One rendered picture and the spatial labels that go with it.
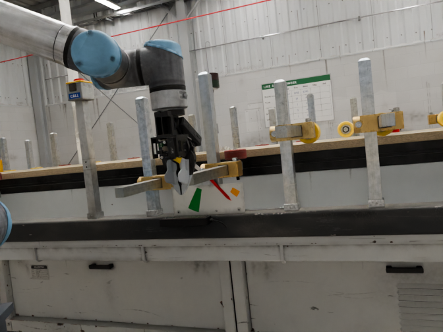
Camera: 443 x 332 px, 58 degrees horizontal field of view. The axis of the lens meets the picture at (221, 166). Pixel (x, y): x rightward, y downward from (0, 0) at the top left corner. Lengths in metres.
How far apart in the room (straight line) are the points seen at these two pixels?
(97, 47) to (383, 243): 0.95
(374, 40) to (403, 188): 7.19
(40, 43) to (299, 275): 1.18
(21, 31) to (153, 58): 0.28
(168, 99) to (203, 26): 8.39
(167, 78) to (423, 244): 0.86
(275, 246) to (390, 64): 7.30
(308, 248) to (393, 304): 0.42
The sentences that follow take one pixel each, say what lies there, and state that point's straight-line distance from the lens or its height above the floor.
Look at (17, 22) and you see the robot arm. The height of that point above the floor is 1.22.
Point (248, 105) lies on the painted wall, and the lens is 8.73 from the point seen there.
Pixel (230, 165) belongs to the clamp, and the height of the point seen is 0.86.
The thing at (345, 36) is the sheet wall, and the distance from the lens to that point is 8.60.
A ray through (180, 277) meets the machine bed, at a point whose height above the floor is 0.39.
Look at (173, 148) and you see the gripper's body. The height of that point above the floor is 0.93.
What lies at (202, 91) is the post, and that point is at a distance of 1.35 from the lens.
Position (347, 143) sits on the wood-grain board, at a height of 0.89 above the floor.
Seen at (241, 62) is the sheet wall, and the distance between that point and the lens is 8.88.
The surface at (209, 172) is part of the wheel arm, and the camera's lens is 1.17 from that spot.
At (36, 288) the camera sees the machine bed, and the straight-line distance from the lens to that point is 2.27.
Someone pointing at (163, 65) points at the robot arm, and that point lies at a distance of 0.98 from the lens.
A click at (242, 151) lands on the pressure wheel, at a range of 1.42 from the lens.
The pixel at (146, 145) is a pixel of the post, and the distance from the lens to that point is 1.44.
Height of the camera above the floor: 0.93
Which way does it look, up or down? 3 degrees down
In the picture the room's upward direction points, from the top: 6 degrees counter-clockwise
